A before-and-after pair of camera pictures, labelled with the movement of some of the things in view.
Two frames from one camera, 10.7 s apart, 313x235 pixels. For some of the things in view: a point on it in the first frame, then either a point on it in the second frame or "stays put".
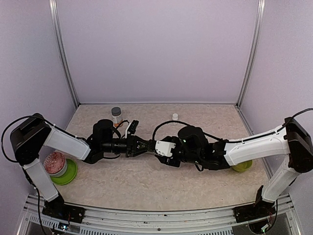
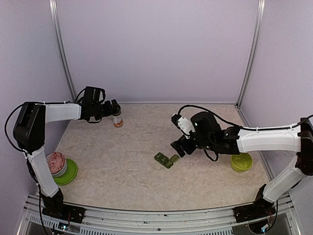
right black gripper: x=165 y=160 to x=176 y=145
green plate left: x=69 y=176 stays put
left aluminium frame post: x=56 y=23 stays put
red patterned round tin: x=55 y=164 stays put
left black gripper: x=132 y=147 to x=109 y=109
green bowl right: x=243 y=166 stays put
